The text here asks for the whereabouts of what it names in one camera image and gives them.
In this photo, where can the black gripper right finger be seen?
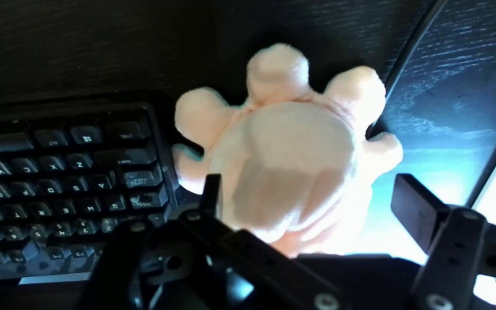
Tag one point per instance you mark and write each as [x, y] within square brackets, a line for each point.
[454, 252]

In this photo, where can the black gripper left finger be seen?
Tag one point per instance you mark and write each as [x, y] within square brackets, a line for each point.
[230, 269]

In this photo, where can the pink octopus plush toy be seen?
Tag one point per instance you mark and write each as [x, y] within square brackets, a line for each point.
[292, 156]

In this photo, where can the black computer keyboard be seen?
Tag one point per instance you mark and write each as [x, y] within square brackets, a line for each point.
[58, 190]

